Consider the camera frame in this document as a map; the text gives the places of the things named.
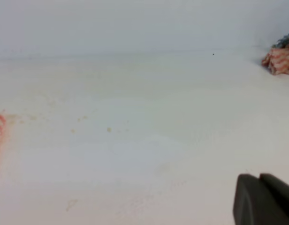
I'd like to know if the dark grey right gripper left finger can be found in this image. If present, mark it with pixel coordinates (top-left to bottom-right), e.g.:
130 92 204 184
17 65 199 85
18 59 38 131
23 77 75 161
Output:
233 174 289 225

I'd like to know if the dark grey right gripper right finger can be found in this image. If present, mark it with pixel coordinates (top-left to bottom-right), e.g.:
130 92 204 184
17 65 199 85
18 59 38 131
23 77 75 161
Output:
259 173 289 206

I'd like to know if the blue and pink rag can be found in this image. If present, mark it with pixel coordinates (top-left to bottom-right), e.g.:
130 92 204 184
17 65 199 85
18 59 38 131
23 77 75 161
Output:
261 34 289 75

